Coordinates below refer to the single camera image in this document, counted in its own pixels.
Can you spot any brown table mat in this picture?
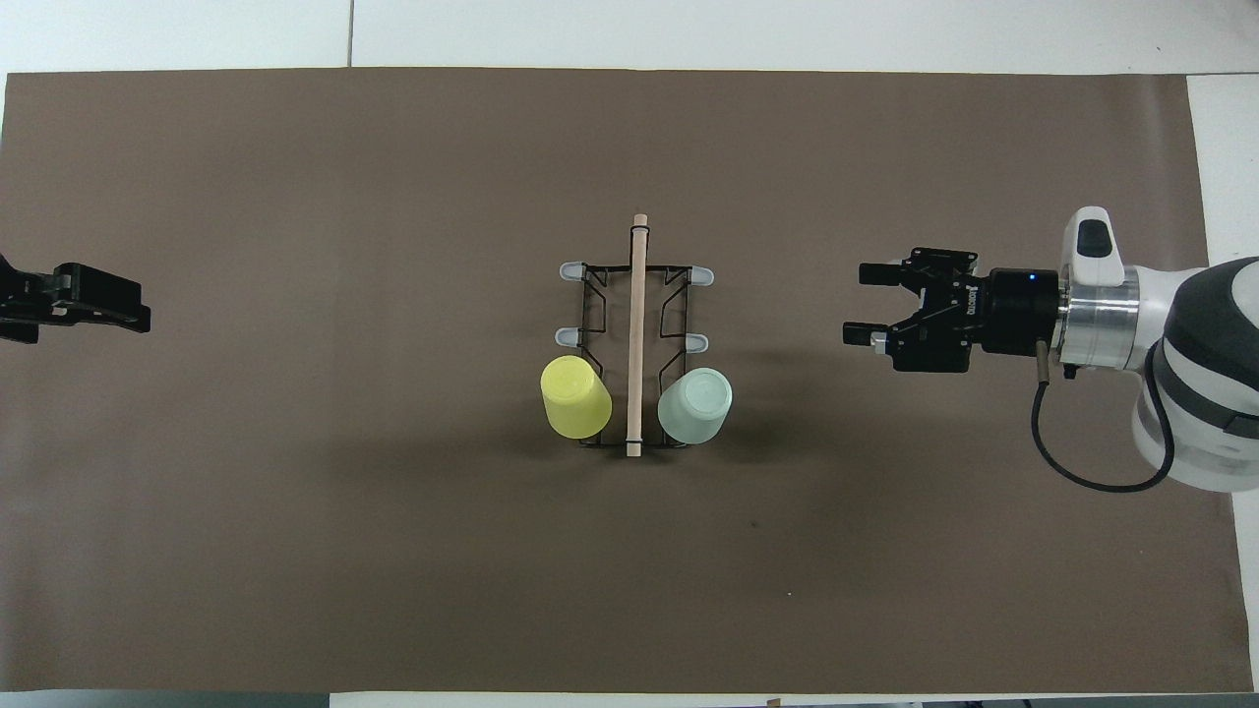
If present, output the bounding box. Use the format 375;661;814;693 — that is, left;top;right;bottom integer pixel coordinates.
0;67;1255;695

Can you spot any yellow plastic cup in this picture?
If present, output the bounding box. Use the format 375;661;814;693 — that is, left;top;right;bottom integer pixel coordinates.
539;354;614;441

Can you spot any pale green plastic cup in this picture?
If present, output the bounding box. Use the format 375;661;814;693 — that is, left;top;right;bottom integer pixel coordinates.
656;367;735;446

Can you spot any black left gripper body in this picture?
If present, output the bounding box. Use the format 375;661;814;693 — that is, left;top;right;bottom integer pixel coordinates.
0;255;62;344

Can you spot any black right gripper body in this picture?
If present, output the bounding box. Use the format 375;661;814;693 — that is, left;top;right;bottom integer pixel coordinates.
884;247;1062;375

